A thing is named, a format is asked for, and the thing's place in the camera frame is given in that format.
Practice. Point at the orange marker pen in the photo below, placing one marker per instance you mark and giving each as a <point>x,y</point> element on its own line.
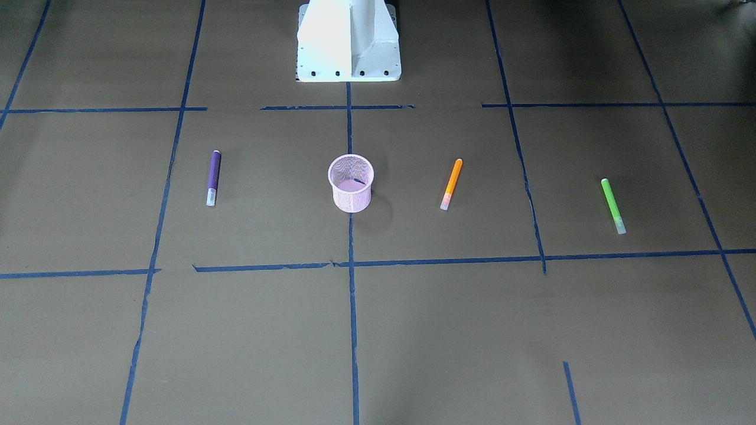
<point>451,184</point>

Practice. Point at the pink mesh pen holder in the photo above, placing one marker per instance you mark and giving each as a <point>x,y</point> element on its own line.
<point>350,177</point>

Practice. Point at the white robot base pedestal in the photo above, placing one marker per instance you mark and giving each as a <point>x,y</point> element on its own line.
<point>347,41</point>

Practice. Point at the green marker pen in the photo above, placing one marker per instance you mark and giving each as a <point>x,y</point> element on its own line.
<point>613,206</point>

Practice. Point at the purple marker pen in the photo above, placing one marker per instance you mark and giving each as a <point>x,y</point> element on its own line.
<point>213,179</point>

